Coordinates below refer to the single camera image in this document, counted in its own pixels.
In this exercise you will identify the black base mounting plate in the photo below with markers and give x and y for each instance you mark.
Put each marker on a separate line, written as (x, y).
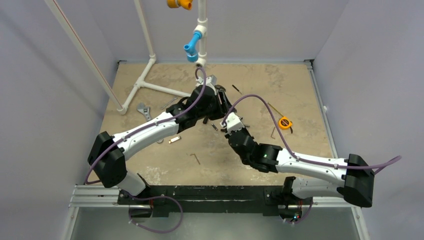
(159, 201)

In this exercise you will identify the orange pipe fitting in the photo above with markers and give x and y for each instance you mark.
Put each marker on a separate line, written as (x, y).
(185, 4)

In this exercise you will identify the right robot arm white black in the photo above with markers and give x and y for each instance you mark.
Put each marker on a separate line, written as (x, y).
(348, 178)

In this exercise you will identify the small silver wrench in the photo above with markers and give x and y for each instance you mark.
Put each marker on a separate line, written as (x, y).
(169, 102)

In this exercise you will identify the brown hex key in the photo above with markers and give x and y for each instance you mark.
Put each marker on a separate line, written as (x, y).
(196, 158)

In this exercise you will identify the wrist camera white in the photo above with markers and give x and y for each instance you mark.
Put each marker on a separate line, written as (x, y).
(210, 81)
(232, 120)

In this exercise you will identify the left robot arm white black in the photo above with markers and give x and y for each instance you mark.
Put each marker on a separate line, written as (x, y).
(109, 153)

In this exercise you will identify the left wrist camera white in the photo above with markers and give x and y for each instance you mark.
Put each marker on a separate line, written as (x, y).
(210, 81)

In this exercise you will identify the small black screwdriver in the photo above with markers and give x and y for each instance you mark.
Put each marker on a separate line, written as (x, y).
(237, 89)

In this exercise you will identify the blue pipe fitting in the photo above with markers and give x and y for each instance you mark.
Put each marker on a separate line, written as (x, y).
(190, 47)

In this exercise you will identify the orange tape measure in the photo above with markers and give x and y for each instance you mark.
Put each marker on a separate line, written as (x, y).
(284, 123)

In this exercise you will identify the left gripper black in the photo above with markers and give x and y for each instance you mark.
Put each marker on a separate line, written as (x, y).
(222, 105)

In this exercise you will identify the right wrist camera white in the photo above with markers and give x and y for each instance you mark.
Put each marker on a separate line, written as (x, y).
(232, 120)

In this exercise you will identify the aluminium rail frame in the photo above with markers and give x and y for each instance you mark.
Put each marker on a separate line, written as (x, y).
(94, 195)

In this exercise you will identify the adjustable wrench red handle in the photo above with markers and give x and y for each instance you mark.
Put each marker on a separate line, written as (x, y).
(145, 111)

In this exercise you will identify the gold battery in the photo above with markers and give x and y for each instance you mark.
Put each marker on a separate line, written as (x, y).
(174, 139)

